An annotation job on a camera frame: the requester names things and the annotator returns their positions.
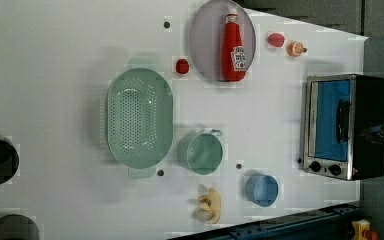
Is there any black toaster oven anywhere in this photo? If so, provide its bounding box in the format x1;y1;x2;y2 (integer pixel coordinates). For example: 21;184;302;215
301;74;384;181

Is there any yellow red clamp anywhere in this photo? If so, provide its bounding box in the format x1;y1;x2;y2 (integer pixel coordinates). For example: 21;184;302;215
351;219;379;240

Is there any blue plastic cup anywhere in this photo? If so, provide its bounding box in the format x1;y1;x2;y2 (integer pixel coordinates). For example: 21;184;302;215
245;175;279;207

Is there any red green strawberry toy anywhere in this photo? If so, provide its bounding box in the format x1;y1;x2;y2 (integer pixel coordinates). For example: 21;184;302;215
267;33;285;48

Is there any red ketchup bottle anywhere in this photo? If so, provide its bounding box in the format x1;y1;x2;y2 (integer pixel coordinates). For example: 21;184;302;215
221;8;246;82

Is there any peeled banana toy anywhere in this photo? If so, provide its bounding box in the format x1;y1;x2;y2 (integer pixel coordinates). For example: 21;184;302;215
193;188;222;224

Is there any grey round plate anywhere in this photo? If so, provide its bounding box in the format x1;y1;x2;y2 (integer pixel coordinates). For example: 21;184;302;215
189;0;256;82

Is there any small red strawberry toy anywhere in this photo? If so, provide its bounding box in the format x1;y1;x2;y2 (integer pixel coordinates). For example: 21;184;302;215
175;59;190;74

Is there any green perforated colander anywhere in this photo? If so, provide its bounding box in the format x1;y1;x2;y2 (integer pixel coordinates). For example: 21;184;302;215
107;68;174;169

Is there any green handled mug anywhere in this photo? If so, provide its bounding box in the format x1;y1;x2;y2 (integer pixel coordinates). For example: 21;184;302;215
177;129;224;175

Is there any black round mount lower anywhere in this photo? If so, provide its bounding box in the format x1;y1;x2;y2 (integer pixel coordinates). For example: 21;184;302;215
0;214;40;240

